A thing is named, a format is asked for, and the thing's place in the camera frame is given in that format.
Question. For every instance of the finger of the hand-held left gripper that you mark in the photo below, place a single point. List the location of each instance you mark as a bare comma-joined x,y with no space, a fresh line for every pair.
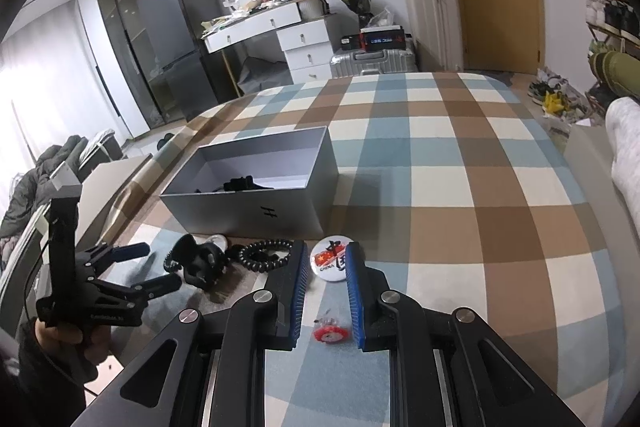
155,289
131,251

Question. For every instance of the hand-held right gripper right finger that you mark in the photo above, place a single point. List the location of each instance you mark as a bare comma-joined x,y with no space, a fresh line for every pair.
356,292

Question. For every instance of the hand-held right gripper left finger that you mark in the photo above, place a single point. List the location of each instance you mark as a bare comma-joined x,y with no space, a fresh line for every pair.
299,287

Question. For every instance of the round pin badge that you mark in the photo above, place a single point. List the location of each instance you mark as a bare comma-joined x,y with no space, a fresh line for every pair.
330,259

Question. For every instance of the red flower earring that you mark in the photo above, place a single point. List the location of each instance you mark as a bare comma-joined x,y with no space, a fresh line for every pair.
327,335

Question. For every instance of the grey cardboard box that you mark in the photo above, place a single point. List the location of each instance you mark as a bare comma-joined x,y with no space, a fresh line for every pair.
240,212

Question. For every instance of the person's left forearm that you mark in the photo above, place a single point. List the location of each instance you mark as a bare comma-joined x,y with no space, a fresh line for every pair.
30,387

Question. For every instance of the person's left hand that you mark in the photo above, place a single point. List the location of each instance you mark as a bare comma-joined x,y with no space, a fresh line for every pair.
52,333

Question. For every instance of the dark jacket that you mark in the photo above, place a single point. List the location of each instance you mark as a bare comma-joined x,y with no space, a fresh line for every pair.
25,202

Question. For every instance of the beige bed headboard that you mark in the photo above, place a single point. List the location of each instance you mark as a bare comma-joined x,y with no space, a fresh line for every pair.
105,187

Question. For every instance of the small clear round object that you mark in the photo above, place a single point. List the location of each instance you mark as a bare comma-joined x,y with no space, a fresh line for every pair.
217,241

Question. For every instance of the black slippers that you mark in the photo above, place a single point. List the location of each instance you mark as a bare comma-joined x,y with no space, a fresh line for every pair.
165,139

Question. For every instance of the checkered bed sheet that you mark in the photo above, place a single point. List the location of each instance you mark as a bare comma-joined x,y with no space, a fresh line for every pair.
450,187

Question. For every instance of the white curtain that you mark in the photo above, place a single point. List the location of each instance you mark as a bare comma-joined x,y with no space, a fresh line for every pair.
45,72

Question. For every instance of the dark grey fridge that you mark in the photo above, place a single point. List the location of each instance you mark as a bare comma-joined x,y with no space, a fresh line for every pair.
175,37

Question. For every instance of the glass door cabinet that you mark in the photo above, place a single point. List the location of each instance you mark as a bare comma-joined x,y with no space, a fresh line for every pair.
120,32

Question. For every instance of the dark cloth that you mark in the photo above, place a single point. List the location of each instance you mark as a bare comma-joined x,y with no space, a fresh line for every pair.
260,67

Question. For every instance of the silver suitcase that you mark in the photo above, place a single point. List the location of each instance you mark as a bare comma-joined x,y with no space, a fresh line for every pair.
370,62

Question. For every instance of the white dressing table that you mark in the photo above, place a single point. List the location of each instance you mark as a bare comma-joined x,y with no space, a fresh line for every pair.
305,39

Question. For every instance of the small black box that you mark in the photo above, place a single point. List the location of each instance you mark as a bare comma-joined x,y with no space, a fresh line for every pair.
350,42

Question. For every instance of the black and red box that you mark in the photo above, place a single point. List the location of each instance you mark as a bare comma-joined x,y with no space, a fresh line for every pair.
382,39

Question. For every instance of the desk clutter pile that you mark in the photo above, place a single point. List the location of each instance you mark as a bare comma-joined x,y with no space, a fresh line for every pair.
245,9

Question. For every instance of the clear plastic bag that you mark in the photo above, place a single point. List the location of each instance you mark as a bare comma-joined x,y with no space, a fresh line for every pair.
382,17

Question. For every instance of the white ribbed basket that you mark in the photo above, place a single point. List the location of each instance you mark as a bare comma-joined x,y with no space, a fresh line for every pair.
312,7

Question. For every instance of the loose shoes pile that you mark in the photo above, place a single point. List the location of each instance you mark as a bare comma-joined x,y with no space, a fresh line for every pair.
550,89

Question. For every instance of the white suitcase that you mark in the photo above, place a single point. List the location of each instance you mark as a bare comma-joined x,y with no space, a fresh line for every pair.
432,22

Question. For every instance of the grey fluffy pillow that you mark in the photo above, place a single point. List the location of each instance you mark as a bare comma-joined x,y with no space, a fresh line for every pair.
625,147

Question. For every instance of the green rolled mat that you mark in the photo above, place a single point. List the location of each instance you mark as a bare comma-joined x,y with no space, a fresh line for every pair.
615,67

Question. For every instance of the wooden shoe rack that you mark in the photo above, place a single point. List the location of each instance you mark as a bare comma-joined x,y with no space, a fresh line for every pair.
595,32

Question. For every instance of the rows of assorted shoes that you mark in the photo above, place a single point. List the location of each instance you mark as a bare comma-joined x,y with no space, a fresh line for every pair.
615,14

